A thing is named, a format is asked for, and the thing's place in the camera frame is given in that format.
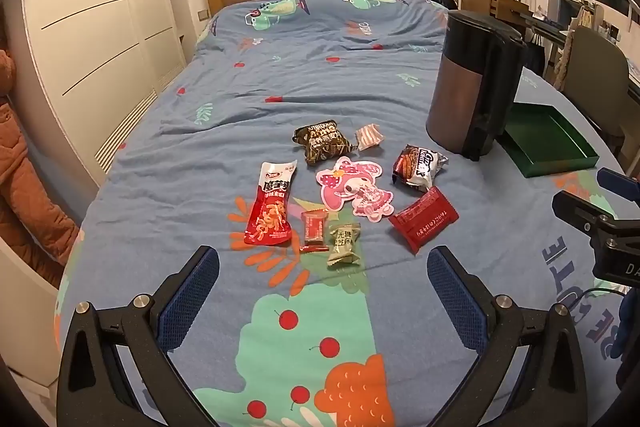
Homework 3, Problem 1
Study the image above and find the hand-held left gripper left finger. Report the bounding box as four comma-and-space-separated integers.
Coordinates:
56, 245, 221, 427

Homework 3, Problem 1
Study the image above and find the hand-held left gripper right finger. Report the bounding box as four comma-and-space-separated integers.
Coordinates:
426, 245, 589, 427

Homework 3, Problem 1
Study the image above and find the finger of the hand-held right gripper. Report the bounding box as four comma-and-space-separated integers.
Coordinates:
552, 190, 621, 244
597, 167, 640, 204

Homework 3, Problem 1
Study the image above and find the green tray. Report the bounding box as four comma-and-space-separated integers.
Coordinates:
499, 102, 600, 179

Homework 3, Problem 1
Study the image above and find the wide red snack packet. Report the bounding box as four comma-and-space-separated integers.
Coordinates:
388, 186, 460, 255

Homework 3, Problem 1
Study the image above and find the long red and white packet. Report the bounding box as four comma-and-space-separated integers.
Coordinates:
243, 160, 300, 247

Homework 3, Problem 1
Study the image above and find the green and beige candy packet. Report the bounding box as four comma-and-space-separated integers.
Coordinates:
326, 222, 363, 270

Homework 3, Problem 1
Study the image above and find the black and red snack packet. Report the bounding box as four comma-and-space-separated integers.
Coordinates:
391, 145, 450, 193

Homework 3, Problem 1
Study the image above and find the small red snack packet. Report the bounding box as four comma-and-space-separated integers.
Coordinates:
299, 209, 331, 254

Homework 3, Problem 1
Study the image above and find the pink cartoon-shaped snack packet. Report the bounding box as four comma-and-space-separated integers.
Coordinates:
315, 156, 397, 223

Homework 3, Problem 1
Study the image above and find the person's right forearm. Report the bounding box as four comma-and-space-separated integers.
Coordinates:
616, 291, 640, 389

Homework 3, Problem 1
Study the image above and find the grey chair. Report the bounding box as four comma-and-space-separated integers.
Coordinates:
552, 26, 632, 148

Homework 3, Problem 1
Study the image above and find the blue printed blanket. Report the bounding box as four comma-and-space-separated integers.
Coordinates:
55, 0, 640, 427

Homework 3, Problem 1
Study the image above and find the black and brown container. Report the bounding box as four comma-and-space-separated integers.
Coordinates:
425, 9, 530, 162

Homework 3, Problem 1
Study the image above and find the brown padded coat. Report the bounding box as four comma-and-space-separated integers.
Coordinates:
0, 48, 82, 289

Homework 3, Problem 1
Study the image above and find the pink striped candy packet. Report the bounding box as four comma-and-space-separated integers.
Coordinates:
353, 123, 386, 152

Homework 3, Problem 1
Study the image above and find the dark brown snack packet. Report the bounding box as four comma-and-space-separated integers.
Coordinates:
292, 120, 357, 166

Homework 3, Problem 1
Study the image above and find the wooden desk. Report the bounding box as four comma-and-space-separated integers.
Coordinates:
460, 0, 532, 38

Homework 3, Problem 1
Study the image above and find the white wardrobe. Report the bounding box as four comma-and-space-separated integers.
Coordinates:
19, 0, 192, 175

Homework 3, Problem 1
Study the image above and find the black cable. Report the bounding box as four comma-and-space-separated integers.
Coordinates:
581, 287, 627, 304

